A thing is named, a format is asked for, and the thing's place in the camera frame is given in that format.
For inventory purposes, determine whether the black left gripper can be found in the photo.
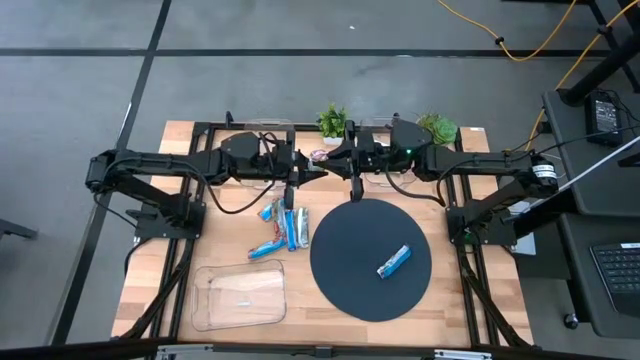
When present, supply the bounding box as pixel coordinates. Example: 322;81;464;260
274;133;329;211

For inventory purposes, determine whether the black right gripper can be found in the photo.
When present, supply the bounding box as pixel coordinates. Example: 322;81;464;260
325;119;384;204

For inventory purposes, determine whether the green silver granola bar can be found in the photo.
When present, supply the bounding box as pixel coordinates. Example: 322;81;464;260
273;197;289;242
295;206;311;250

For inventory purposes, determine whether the clear plastic bin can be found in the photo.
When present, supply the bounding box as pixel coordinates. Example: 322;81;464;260
358;117;419;190
189;258;288;333
242;117;297;191

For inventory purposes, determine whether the leafy plant in white pot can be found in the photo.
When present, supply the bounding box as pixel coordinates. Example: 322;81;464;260
316;102;350;147

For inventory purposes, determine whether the succulent in triangle-patterned pot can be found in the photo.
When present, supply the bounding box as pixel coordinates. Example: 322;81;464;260
416;111;459;147

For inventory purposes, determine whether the round dark blue woven placemat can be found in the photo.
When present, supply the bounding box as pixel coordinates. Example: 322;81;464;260
309;198;433;324

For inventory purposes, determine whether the black silver pole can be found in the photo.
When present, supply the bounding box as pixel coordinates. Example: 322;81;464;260
502;133;640;239

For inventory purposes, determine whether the black power adapter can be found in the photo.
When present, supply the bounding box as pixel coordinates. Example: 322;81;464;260
583;91;624;147

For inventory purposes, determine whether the black stand leg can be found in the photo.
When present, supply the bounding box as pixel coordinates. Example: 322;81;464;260
557;27;640;107

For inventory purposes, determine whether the black desk with keyboard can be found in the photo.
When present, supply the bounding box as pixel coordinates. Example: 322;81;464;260
542;88;640;341

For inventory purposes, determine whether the black keyboard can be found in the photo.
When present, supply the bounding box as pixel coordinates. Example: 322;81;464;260
589;241;640;319

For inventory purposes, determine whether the black chair leg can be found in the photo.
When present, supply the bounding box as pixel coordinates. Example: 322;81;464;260
0;217;39;242

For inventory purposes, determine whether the black aluminium table frame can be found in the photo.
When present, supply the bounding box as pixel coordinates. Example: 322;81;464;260
110;112;535;360

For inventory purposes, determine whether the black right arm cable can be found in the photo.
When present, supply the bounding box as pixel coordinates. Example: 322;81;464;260
383;164;447;207

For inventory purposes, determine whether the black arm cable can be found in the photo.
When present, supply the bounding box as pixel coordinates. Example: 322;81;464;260
199;130;277;216
383;164;447;207

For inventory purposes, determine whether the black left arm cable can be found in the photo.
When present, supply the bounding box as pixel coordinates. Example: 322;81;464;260
199;130;277;216

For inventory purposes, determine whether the yellow cable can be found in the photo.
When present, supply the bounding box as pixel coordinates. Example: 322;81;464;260
523;0;640;152
436;0;580;64

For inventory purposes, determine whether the silver aluminium bracket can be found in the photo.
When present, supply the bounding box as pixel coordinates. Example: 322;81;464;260
156;343;215;360
433;348;494;360

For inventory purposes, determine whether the black camera gantry frame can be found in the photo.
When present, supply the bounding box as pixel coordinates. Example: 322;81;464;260
0;337;640;360

